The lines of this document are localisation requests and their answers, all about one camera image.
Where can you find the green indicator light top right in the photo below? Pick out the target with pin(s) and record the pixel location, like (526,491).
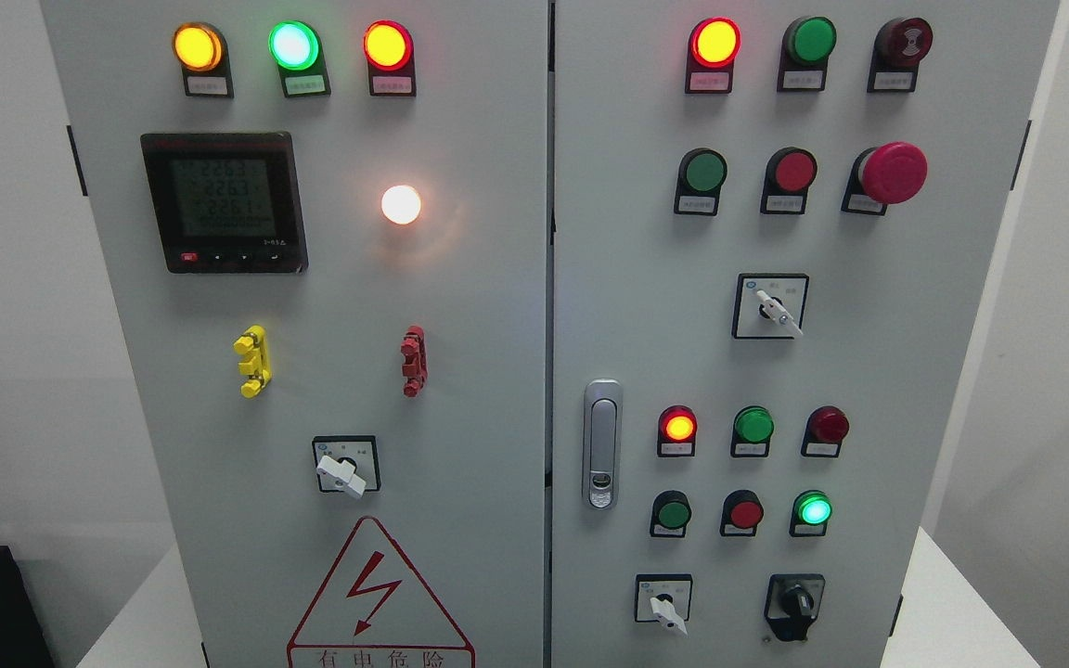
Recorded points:
(804,54)

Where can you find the yellow terminal connector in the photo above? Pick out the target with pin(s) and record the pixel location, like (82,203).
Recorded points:
(254,364)

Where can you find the white selector switch upper right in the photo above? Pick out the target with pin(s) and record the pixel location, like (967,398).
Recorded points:
(770,306)

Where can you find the red emergency stop mushroom button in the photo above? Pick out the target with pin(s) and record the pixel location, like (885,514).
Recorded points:
(884,176)

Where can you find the lit green indicator light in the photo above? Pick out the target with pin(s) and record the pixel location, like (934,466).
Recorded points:
(299,56)

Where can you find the white selector switch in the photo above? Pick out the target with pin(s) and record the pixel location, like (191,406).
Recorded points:
(770,306)
(664,599)

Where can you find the green push button upper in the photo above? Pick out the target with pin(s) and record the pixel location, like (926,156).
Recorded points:
(701,174)

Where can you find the red indicator light lower right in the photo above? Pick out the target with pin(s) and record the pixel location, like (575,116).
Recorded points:
(825,432)

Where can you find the lit red indicator top right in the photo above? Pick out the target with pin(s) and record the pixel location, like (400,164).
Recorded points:
(713,46)

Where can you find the red terminal connector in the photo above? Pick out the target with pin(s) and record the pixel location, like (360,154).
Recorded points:
(415,363)

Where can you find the silver door latch handle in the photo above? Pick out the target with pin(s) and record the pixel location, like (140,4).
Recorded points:
(602,403)

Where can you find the red push button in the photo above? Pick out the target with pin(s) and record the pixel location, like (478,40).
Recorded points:
(788,176)
(742,514)

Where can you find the white selector switch left door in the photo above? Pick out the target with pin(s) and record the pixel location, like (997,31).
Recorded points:
(348,464)

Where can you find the green push button lower left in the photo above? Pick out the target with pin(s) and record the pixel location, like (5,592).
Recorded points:
(670,515)

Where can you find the red push button upper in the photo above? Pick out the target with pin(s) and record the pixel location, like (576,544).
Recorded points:
(788,176)

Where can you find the white selector switch bottom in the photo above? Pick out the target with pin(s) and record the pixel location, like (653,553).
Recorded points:
(664,599)

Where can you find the red push button lower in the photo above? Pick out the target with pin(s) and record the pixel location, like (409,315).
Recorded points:
(742,514)

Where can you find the black digital power meter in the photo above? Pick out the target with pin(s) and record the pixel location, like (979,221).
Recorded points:
(226,203)

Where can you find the lit red-orange indicator light left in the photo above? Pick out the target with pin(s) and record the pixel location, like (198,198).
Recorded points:
(389,51)

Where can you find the lit red indicator lower left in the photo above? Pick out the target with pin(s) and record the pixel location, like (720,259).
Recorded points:
(677,432)

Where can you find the green indicator light lower middle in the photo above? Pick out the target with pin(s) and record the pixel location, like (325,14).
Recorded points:
(753,429)

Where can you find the grey electrical cabinet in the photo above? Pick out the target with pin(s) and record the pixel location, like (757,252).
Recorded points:
(544,140)

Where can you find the yellow indicator light top left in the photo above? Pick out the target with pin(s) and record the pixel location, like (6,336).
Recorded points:
(202,52)

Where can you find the dark red buzzer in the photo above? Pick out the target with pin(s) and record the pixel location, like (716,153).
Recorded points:
(899,47)

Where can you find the black knob selector switch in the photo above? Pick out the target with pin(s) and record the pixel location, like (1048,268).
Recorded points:
(792,604)

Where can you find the white glowing indicator light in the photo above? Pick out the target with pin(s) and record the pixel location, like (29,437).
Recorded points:
(401,204)

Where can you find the lit red indicator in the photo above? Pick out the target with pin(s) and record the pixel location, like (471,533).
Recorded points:
(713,46)
(677,432)

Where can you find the red lightning warning sticker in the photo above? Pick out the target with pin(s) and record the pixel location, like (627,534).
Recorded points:
(374,609)

